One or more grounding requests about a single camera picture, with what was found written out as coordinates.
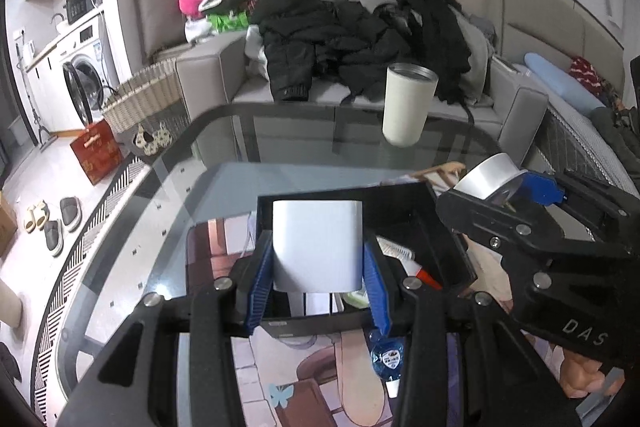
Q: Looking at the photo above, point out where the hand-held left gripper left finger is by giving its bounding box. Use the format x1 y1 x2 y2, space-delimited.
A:
55 232 275 427

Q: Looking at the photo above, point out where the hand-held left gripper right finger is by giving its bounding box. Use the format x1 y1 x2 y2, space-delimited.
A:
362 237 583 427

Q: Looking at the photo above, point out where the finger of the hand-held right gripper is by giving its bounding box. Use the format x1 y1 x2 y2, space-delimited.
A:
517 167 640 254
435 189 631 294

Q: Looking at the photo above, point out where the glue bottle with orange cap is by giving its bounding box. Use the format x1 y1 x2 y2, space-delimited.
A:
410 257 443 290

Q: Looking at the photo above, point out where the black plastic storage box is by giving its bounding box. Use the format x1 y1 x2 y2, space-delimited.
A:
255 181 478 340

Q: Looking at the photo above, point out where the person's right hand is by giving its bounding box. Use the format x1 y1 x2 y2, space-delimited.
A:
547 339 626 400

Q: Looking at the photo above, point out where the grey quilted mattress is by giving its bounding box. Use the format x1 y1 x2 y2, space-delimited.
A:
540 104 640 202

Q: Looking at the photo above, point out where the small blue bottle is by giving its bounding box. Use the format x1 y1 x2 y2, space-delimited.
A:
369 331 406 400

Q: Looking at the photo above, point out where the dark green garment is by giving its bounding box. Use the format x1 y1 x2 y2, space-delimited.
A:
590 104 640 172

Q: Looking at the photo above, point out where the printed cartoon table mat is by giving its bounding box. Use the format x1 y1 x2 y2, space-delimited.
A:
185 162 566 427

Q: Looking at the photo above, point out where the light blue bolster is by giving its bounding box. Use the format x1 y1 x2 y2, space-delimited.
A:
524 52 608 115

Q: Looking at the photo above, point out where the white insulated tumbler cup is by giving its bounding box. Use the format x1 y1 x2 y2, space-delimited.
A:
382 63 439 148

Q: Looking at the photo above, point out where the red patterned cloth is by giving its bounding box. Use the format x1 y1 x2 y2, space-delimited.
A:
570 56 608 95

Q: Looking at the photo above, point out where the grey garment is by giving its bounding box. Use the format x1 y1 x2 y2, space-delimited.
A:
450 4 496 105

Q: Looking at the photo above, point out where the grey upholstered headboard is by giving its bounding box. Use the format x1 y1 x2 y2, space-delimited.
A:
487 0 626 92

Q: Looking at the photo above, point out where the black draped garment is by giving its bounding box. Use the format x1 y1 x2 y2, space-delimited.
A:
360 0 473 105

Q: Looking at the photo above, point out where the grey slipper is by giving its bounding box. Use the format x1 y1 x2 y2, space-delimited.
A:
44 219 65 256
60 197 82 229

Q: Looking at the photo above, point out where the red gift bag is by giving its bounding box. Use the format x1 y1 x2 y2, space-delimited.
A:
70 119 125 186

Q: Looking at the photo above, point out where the grey sofa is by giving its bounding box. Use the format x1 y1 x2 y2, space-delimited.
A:
132 0 631 172

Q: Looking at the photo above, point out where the wicker basket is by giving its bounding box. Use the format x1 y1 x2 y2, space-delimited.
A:
101 57 187 135

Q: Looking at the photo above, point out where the white garment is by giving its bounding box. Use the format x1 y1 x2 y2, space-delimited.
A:
244 27 271 80

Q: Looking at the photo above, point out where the black puffer jacket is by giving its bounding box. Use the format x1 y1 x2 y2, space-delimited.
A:
250 0 416 102

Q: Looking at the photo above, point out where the beige rounded object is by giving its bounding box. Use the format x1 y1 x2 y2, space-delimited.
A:
0 279 23 330

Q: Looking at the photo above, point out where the mop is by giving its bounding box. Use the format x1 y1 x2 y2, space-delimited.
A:
17 52 63 150

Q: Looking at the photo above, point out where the cardboard box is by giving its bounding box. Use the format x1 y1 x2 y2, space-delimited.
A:
0 192 18 258

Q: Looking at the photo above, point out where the white plastic bag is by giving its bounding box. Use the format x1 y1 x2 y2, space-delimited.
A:
185 18 213 42

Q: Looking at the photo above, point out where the white kitchen base cabinet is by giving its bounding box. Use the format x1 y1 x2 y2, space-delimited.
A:
22 42 71 132

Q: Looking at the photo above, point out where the white washing machine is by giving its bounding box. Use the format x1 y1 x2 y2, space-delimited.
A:
52 14 118 130

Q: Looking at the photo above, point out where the black countertop cooker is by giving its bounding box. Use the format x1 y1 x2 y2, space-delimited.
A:
65 0 103 25

